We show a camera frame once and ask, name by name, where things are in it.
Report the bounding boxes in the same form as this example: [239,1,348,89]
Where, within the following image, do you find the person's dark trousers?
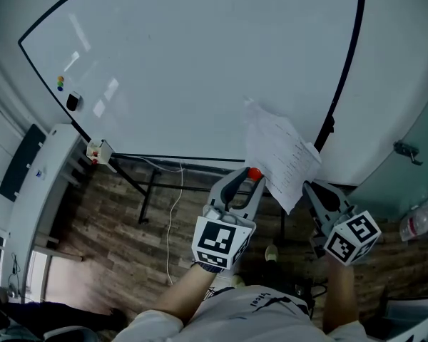
[240,258,317,311]

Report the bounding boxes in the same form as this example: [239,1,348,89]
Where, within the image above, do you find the white cable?
[131,155,185,286]

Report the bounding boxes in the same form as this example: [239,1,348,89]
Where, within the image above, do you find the dark wristband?
[191,260,225,274]

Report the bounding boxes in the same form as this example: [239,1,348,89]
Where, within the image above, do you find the white printed sheet of paper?
[243,96,322,216]

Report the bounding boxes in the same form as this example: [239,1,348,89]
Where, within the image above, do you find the white whiteboard black frame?
[17,0,368,163]

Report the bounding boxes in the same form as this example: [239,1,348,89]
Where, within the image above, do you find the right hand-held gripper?
[302,180,383,267]

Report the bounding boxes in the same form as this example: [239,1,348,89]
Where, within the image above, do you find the white bin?
[363,299,428,342]

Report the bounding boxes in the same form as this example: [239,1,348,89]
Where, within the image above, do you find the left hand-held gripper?
[191,167,267,271]

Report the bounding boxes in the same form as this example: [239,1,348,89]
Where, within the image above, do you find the clear plastic bottle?
[399,196,428,242]

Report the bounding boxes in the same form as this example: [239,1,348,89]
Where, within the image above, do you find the black desk panel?
[0,123,48,203]

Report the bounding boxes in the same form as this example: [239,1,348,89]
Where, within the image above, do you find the frosted glass door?
[348,80,428,224]

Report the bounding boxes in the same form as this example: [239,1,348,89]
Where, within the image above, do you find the metal door latch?
[393,140,424,167]

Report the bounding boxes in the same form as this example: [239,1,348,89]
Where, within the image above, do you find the person's left forearm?
[152,264,218,324]

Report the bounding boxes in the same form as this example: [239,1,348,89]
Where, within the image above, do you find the black whiteboard eraser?
[66,91,83,113]

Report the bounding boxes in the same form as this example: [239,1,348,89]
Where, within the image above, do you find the person's white shirt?
[113,285,374,342]

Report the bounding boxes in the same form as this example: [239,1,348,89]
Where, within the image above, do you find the white marker holder box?
[86,139,114,166]

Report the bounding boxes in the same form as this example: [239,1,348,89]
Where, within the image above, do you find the white desk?
[6,123,85,303]

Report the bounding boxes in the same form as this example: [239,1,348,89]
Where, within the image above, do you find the person's right forearm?
[322,254,360,335]

